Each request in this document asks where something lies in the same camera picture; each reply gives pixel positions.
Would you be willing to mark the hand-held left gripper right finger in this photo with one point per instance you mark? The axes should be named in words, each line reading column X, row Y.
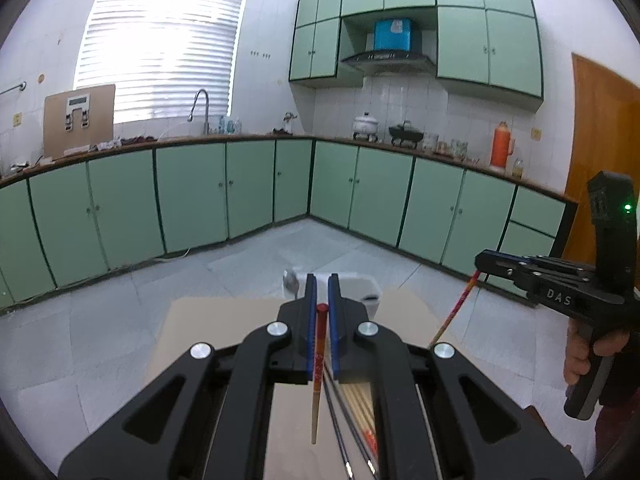
column 334, row 320

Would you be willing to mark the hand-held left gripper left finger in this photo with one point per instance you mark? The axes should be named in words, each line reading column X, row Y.
column 310, row 320

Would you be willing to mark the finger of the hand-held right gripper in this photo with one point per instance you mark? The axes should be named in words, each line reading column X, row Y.
column 500, row 264
column 565, row 269

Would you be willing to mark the white two-compartment utensil holder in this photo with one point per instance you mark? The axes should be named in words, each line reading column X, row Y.
column 357, row 287

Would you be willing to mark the metal spoon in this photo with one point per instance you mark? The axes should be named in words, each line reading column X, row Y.
column 289, row 280

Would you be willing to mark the person's right hand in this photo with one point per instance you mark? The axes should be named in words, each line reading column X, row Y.
column 575, row 360

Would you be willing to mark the green base cabinet with drawers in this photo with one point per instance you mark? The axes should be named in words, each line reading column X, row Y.
column 435, row 205

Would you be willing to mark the small yellow-filled jar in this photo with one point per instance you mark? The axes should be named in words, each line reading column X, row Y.
column 518, row 170

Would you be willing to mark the orange thermos flask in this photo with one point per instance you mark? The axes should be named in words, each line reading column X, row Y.
column 500, row 147

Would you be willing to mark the clear glass jar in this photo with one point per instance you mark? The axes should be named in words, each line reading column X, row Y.
column 431, row 142
column 459, row 150

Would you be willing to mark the brown wooden door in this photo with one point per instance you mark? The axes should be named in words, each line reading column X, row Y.
column 600, row 120

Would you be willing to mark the black wok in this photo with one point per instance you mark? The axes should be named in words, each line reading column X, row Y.
column 406, row 132

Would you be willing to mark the green base cabinet unit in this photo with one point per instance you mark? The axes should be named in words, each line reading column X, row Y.
column 190, row 195

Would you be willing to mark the person's dark red clothing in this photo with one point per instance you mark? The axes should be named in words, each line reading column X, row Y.
column 612, row 440

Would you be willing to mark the white cooking pot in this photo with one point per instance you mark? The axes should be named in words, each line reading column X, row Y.
column 366, row 125

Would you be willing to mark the small dark ornament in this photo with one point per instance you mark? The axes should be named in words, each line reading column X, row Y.
column 287, row 125

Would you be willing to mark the bottles beside sink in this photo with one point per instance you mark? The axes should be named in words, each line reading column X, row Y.
column 229, row 126

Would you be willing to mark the black range hood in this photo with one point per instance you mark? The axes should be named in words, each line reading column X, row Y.
column 387, row 62

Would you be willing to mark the metal kitchen faucet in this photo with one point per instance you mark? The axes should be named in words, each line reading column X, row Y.
column 205, row 105

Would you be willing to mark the blue box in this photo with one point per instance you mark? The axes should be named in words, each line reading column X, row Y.
column 392, row 35

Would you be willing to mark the brown cardboard sheet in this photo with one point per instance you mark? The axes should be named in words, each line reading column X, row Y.
column 100, row 120

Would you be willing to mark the white window blind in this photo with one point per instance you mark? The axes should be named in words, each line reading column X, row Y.
column 160, row 50

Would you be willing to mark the white electronic device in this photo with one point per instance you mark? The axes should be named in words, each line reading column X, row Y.
column 77, row 110

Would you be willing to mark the wall light switch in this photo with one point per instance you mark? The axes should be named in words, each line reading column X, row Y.
column 536, row 134

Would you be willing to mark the green wall cabinet unit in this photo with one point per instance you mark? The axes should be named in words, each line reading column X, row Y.
column 510, row 45

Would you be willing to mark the wall socket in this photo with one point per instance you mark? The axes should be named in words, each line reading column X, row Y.
column 17, row 119

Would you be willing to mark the metal towel rail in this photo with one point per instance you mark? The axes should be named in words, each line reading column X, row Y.
column 12, row 88

